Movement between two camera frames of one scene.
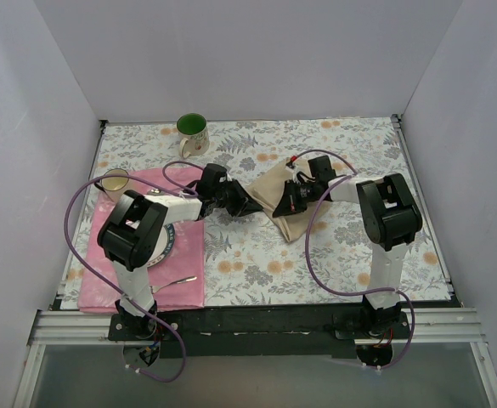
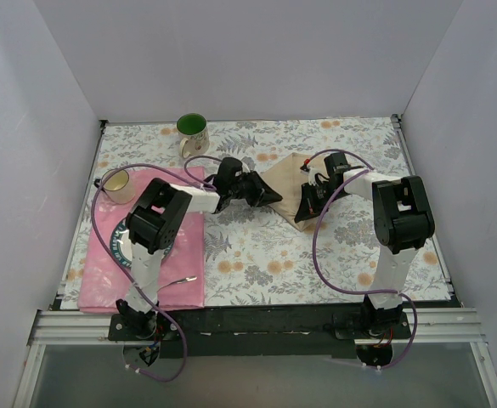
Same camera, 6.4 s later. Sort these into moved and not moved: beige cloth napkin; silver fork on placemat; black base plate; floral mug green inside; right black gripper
Moved: beige cloth napkin; right black gripper
Not moved: silver fork on placemat; black base plate; floral mug green inside
